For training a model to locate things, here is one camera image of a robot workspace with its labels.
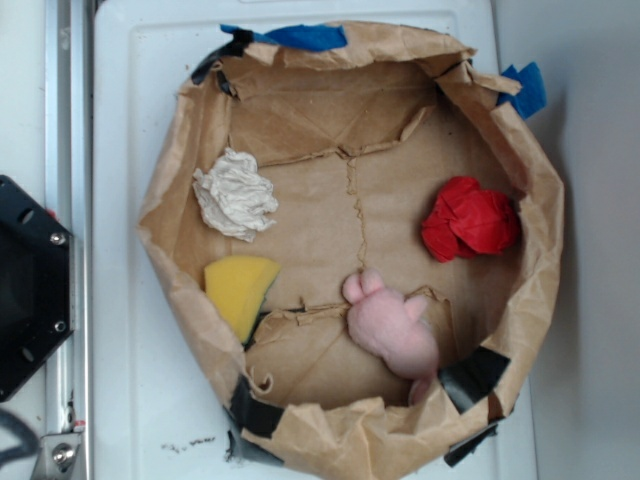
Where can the pink plush bunny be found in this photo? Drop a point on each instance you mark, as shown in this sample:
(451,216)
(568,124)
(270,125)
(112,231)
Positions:
(392,327)

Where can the brown paper bag bin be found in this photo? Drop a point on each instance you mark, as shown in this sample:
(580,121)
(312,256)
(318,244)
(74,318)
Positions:
(357,142)

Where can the yellow sponge wedge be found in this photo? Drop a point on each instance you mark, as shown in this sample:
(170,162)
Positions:
(237,285)

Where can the crumpled white paper ball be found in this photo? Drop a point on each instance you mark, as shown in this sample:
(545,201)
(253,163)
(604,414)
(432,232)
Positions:
(234,198)

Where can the crumpled red paper ball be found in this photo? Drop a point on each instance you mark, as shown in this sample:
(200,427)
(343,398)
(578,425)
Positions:
(467,220)

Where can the blue tape strip top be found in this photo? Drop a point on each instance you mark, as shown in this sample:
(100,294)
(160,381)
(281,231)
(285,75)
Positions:
(315,38)

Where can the blue tape strip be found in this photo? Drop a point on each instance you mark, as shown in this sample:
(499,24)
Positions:
(315,38)
(532,97)

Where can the blue tape strip right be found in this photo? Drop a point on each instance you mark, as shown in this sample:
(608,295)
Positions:
(532,97)

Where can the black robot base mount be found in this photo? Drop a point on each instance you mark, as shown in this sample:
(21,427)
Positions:
(35,286)

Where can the aluminium frame rail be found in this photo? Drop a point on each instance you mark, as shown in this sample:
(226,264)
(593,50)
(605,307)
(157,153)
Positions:
(69,29)

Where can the metal corner bracket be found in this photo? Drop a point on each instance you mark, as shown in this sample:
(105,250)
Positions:
(57,456)

